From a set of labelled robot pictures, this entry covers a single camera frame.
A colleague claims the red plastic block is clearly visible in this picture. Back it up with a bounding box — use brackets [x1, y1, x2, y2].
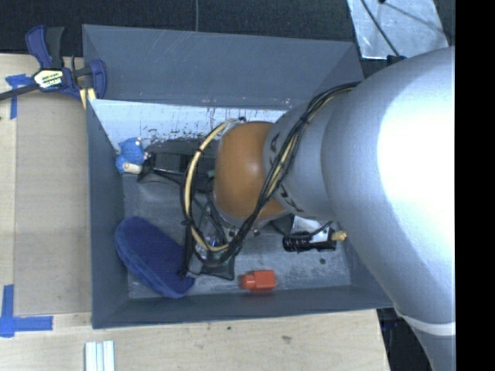
[240, 269, 278, 294]

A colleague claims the blue oval sponge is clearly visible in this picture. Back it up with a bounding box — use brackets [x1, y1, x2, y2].
[113, 215, 196, 300]

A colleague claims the blue toy animal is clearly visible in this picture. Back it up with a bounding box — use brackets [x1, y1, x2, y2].
[114, 136, 151, 175]

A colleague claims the pale wood board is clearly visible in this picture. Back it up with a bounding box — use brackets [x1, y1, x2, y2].
[12, 90, 94, 317]

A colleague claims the grey metal bin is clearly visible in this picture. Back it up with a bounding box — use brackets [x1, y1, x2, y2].
[81, 23, 396, 330]

